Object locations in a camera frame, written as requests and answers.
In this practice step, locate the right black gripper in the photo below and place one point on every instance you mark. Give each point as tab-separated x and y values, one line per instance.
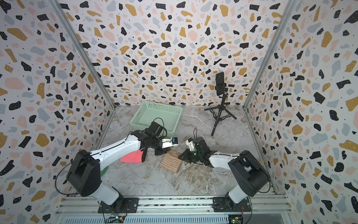
186	153

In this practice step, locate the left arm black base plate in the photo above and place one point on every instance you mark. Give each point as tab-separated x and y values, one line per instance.
121	205

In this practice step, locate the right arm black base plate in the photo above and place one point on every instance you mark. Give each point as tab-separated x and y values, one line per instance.
225	204

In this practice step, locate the mint green plastic basket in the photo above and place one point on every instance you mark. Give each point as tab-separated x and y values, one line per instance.
166	115

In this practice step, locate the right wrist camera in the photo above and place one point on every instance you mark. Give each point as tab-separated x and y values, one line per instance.
191	145

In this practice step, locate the aluminium front rail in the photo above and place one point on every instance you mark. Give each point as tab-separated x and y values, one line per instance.
261	209

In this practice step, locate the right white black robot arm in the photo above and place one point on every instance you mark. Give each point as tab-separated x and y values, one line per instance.
250	175

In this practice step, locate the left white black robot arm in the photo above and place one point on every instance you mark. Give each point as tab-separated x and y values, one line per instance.
85	171

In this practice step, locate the pink grey dishcloth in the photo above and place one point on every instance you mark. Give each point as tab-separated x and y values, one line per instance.
138	156

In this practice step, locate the brown striped dishcloth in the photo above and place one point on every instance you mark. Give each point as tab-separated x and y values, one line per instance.
171	161

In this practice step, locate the black smartphone on tripod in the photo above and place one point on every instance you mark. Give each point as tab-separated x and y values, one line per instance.
220	83

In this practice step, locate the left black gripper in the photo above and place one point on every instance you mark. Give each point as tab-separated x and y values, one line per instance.
158	152

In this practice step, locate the black tripod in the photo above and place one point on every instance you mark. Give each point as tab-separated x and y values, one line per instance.
220	113

